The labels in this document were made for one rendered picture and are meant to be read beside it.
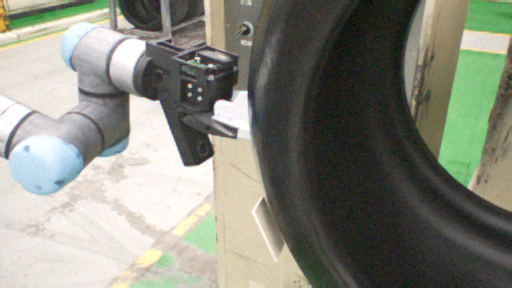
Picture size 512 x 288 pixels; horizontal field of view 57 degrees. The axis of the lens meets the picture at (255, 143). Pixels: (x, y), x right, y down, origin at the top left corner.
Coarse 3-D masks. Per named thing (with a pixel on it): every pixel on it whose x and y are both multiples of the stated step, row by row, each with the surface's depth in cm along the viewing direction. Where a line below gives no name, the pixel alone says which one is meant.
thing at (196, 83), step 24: (168, 48) 60; (192, 48) 61; (216, 48) 61; (144, 72) 61; (168, 72) 62; (192, 72) 58; (216, 72) 58; (144, 96) 64; (192, 96) 59; (216, 96) 60
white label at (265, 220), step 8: (264, 200) 51; (256, 208) 48; (264, 208) 50; (256, 216) 48; (264, 216) 49; (272, 216) 51; (264, 224) 49; (272, 224) 51; (264, 232) 48; (272, 232) 50; (272, 240) 49; (280, 240) 51; (272, 248) 48; (280, 248) 50
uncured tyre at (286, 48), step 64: (320, 0) 35; (384, 0) 59; (256, 64) 43; (320, 64) 38; (384, 64) 63; (256, 128) 44; (320, 128) 60; (384, 128) 66; (320, 192) 58; (384, 192) 67; (448, 192) 65; (320, 256) 45; (384, 256) 60; (448, 256) 64
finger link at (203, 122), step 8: (208, 112) 59; (192, 120) 58; (200, 120) 57; (208, 120) 57; (216, 120) 57; (200, 128) 58; (208, 128) 57; (216, 128) 57; (224, 128) 57; (232, 128) 57; (224, 136) 57; (232, 136) 57
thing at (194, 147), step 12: (168, 96) 62; (168, 108) 63; (168, 120) 64; (180, 120) 63; (180, 132) 63; (192, 132) 64; (180, 144) 64; (192, 144) 64; (204, 144) 65; (192, 156) 64; (204, 156) 65
